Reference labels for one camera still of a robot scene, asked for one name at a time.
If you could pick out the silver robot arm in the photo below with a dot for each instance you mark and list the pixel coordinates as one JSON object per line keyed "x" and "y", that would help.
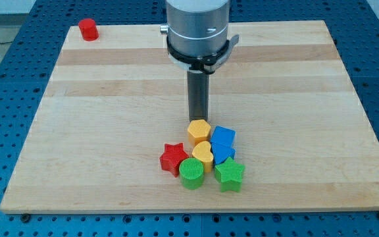
{"x": 197, "y": 33}

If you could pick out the yellow hexagon block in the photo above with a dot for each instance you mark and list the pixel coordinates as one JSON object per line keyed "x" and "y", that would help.
{"x": 198, "y": 131}

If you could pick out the yellow heart block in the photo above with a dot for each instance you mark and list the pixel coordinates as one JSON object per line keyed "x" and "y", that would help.
{"x": 202, "y": 151}

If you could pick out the blue cube block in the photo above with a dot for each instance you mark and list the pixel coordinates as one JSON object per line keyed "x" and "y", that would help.
{"x": 223, "y": 136}

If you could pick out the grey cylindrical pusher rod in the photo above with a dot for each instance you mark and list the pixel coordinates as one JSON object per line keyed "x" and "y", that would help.
{"x": 198, "y": 95}

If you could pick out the red star block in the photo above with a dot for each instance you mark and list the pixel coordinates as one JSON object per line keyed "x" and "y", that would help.
{"x": 172, "y": 157}

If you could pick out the blue wedge block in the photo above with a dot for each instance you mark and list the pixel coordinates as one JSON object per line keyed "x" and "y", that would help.
{"x": 222, "y": 152}

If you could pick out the green cylinder block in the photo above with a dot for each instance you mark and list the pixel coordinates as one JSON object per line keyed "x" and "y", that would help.
{"x": 191, "y": 173}

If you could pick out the green star block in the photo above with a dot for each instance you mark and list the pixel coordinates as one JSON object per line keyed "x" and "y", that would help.
{"x": 229, "y": 175}

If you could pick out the light wooden board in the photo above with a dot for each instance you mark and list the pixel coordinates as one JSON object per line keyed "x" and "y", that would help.
{"x": 112, "y": 104}

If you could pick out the red cylinder block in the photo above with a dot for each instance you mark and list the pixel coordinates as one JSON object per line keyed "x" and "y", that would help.
{"x": 88, "y": 29}

